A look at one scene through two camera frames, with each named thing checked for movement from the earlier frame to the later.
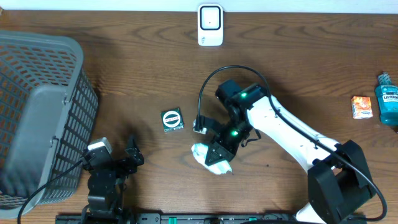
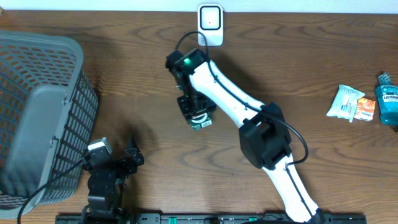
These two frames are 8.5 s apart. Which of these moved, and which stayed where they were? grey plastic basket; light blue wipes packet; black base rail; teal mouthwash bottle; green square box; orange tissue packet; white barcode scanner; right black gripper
Moved: green square box; orange tissue packet; right black gripper; light blue wipes packet
Stayed: white barcode scanner; black base rail; teal mouthwash bottle; grey plastic basket
